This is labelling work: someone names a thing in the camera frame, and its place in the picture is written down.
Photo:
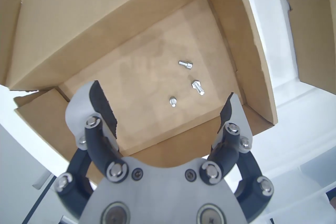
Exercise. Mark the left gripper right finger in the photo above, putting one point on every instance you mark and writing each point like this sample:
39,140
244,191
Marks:
231,149

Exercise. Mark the shallow cardboard box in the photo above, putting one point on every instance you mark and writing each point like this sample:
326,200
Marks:
307,17
141,51

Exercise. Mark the silver hex head bolt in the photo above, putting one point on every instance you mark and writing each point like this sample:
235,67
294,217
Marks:
172,101
185,63
197,88

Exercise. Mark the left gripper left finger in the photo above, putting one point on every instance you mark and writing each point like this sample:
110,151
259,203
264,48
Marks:
95,141

